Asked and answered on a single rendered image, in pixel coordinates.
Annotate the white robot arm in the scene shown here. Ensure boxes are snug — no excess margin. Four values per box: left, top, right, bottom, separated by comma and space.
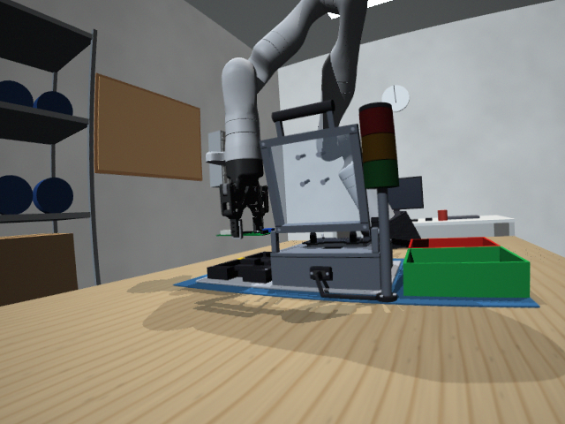
206, 0, 368, 166

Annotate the red bin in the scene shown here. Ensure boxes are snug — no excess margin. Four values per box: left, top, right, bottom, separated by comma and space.
408, 237, 500, 248

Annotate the green circuit board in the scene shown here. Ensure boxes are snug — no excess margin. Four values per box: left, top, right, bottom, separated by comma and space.
216, 228, 275, 236

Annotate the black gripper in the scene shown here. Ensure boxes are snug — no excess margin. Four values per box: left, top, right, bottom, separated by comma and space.
219, 158, 269, 239

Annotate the green bin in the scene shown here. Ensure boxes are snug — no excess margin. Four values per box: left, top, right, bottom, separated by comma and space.
403, 246, 530, 298

